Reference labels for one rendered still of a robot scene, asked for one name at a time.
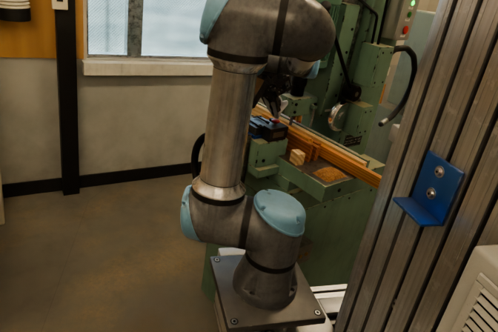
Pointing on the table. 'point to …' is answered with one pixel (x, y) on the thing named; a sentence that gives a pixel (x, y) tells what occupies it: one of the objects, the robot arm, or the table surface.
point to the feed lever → (349, 90)
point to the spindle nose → (298, 86)
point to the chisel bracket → (299, 104)
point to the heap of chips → (328, 174)
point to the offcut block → (297, 157)
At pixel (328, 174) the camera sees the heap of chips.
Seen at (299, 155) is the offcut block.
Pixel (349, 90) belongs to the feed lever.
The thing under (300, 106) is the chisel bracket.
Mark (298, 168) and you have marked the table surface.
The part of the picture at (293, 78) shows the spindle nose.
